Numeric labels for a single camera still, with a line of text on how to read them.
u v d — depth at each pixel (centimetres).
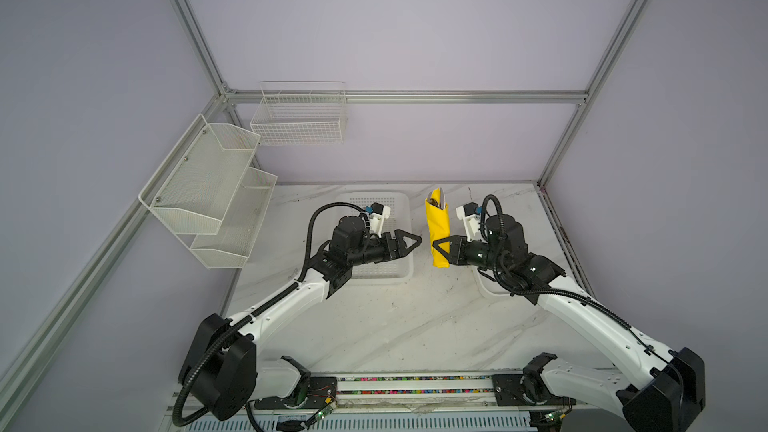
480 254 63
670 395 37
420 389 75
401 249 67
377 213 72
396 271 96
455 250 69
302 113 95
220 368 40
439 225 73
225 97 91
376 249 68
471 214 66
